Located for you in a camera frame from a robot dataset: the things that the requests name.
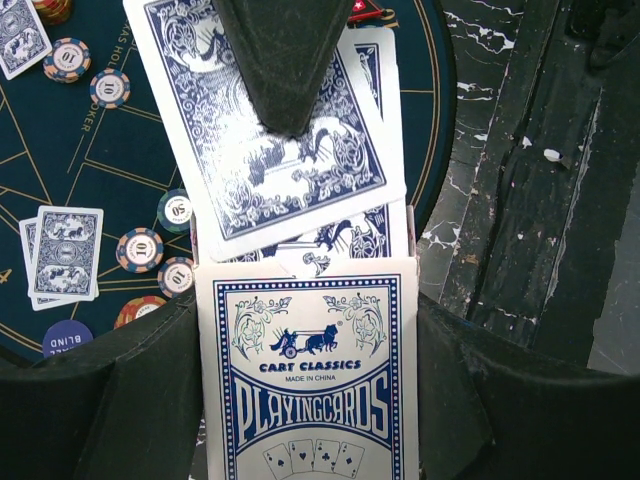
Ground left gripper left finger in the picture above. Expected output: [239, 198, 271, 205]
[1, 294, 203, 479]

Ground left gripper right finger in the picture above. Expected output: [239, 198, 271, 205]
[417, 295, 639, 479]

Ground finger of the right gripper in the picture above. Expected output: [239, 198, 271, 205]
[214, 0, 354, 136]

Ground red black triangle marker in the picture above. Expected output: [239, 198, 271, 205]
[348, 0, 395, 25]

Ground purple small blind button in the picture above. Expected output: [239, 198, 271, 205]
[42, 319, 94, 358]

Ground red yellow chips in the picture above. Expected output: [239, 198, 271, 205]
[32, 0, 73, 26]
[114, 295, 166, 328]

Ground blue white chip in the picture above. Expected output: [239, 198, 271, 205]
[89, 68, 131, 109]
[157, 257, 194, 298]

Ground blue card being drawn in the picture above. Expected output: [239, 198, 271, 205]
[124, 1, 407, 267]

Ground blue white chips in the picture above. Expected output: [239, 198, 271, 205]
[115, 227, 164, 273]
[43, 37, 91, 83]

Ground dealt blue playing card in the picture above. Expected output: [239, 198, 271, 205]
[30, 205, 104, 302]

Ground green chip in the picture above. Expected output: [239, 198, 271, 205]
[156, 189, 193, 233]

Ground round blue poker mat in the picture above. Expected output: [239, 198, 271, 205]
[1, 1, 455, 366]

